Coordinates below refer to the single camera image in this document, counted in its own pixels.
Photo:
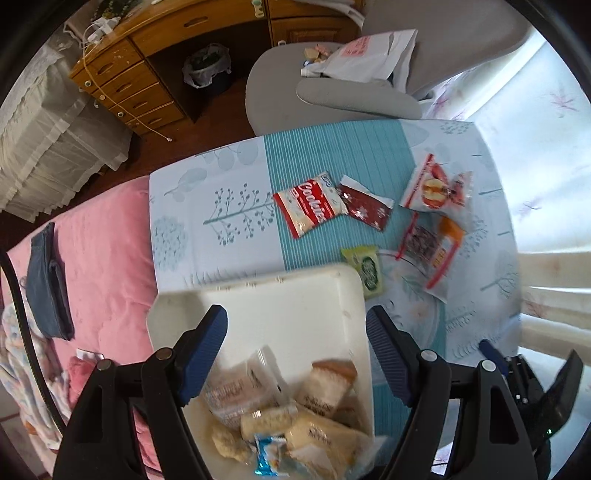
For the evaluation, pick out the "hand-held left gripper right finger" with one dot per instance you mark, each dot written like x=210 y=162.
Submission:
x=388 y=360

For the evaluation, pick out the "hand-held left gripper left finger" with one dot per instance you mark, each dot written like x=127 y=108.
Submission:
x=205 y=355

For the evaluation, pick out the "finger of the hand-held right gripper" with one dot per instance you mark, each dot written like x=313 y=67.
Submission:
x=490 y=351
x=563 y=392

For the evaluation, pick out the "clear white cake packet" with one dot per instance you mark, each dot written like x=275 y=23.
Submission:
x=235 y=392

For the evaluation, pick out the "brown top cake packet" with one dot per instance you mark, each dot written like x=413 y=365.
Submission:
x=323 y=387

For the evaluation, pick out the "white plastic storage bin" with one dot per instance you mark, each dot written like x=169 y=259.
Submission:
x=277 y=314

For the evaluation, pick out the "nut ball snack packet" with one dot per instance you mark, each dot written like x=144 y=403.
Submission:
x=228 y=443

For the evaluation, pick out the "puffed rice bar packet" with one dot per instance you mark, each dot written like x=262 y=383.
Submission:
x=268 y=422

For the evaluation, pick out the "green snack packet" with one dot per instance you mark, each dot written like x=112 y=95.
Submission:
x=367 y=270

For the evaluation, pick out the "orange label clear packet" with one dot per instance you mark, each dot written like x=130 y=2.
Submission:
x=429 y=251

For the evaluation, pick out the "blue candy packet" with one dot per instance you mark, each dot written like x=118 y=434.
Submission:
x=270 y=457

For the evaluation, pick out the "dark red snack packet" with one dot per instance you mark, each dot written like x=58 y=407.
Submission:
x=367 y=207

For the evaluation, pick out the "small dark red packet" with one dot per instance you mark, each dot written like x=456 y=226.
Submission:
x=461 y=187

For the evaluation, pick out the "red white cookie packet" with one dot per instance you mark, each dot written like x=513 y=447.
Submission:
x=309 y=205

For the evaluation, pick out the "apple print snack packet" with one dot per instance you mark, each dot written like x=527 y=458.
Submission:
x=427 y=187

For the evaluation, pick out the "pink fleece garment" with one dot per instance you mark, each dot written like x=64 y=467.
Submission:
x=81 y=374

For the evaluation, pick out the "pink bed blanket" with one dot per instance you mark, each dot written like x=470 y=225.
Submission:
x=106 y=258

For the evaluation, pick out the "dark blue folded cloth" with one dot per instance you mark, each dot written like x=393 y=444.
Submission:
x=46 y=286

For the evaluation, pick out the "floral print blanket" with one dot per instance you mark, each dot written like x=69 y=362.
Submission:
x=27 y=392

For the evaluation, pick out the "white floral curtain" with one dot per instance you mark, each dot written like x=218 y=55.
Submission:
x=531 y=138

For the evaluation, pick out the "lace cloth covered piano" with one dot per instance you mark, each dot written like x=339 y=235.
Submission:
x=46 y=138

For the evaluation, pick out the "grey office chair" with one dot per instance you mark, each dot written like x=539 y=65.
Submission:
x=277 y=92

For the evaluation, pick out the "trash bin with bag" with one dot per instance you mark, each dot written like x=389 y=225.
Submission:
x=207 y=64

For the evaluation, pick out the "white plastic bag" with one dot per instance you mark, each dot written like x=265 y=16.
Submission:
x=369 y=60

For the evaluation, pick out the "small wrapped candies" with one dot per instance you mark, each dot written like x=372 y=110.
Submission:
x=318 y=51

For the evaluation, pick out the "wooden desk with drawers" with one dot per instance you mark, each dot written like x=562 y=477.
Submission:
x=152 y=32

